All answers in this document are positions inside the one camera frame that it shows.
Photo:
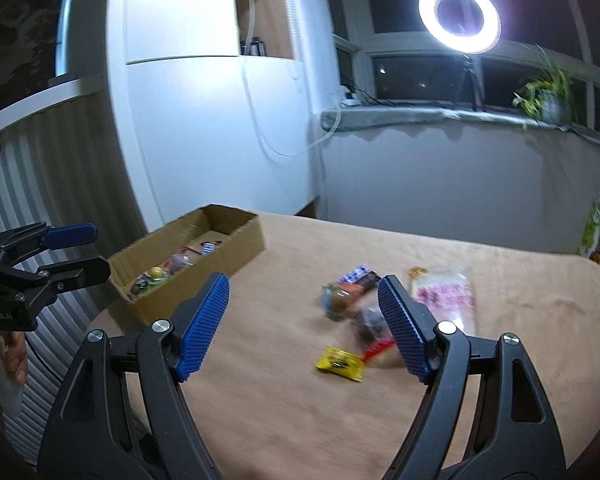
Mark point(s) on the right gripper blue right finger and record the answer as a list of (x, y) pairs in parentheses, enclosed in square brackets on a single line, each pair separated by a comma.
[(412, 326)]

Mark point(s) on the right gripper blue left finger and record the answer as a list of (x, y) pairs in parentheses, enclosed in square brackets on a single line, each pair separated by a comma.
[(196, 321)]

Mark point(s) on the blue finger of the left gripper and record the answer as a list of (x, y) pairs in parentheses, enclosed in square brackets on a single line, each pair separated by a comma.
[(74, 274), (69, 236)]

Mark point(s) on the yellow candy packet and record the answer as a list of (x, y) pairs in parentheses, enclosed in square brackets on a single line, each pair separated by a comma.
[(341, 363)]

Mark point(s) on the brown egg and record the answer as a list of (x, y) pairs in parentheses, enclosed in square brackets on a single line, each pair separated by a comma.
[(342, 300)]

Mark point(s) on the left hand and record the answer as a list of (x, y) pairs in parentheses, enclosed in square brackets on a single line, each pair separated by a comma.
[(15, 356)]

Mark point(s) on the white pink bread package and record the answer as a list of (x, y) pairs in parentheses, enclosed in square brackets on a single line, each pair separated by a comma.
[(447, 293)]

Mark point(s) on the green snack packet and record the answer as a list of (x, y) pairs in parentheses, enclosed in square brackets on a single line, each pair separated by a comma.
[(156, 283)]

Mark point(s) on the brown cardboard box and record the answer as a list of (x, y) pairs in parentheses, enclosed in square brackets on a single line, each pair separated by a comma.
[(239, 230)]

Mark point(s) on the dark cake clear red wrapper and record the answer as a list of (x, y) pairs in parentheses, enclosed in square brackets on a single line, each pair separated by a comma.
[(178, 262)]

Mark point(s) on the yellow round candy ball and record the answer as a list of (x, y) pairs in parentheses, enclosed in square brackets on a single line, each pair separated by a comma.
[(155, 273)]

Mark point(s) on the small dark chocolate packet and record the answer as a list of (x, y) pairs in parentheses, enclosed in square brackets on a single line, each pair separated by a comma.
[(140, 284)]

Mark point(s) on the grey windowsill cloth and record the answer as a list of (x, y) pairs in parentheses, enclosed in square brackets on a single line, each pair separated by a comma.
[(362, 117)]

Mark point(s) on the white cabinet with shelf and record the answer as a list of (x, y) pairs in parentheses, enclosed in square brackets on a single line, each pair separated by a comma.
[(215, 102)]

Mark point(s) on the green snack bag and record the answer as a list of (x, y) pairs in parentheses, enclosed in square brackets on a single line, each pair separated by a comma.
[(591, 233)]

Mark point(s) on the white power strip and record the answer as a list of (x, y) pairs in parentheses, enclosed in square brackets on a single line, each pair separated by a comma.
[(352, 101)]

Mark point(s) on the potted spider plant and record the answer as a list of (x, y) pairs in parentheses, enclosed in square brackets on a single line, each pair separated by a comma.
[(549, 97)]

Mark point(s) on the black ring light tripod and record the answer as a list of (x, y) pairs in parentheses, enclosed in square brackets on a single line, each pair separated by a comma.
[(471, 82)]

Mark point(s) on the white ring light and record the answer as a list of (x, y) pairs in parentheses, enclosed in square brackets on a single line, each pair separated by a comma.
[(467, 26)]

